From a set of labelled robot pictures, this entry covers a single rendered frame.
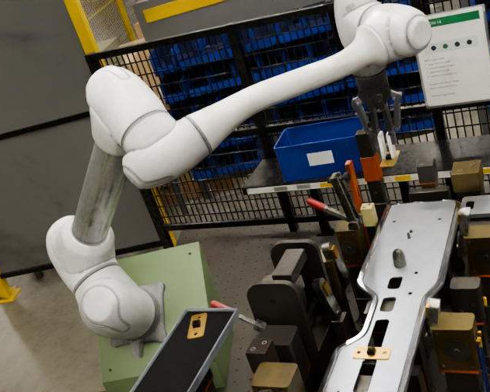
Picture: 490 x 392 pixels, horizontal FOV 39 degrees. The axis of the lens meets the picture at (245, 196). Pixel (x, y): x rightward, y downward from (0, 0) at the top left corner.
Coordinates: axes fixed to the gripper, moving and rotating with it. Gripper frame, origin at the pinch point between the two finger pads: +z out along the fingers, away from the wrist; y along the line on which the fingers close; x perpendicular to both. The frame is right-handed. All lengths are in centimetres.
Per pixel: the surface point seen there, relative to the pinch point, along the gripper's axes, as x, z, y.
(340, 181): 0.0, 9.4, -14.9
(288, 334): -49, 21, -17
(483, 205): 15.4, 29.1, 18.3
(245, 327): -2, 59, -60
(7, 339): 67, 129, -268
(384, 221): 9.9, 29.0, -8.8
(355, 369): -51, 29, -3
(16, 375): 39, 129, -237
